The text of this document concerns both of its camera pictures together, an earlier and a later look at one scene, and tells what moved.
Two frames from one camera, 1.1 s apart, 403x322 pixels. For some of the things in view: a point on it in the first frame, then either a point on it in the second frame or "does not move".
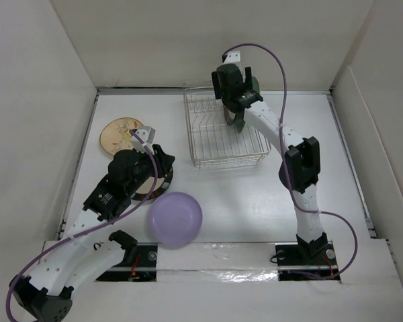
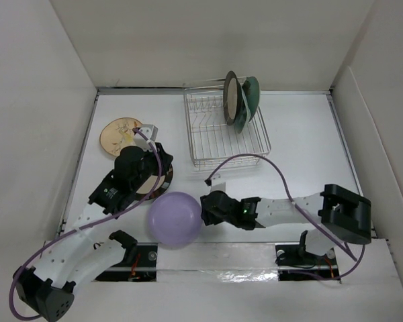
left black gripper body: [146, 170] does not move
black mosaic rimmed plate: [162, 184] does not move
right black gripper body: [218, 90] → [211, 218]
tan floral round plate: [115, 135] does not move
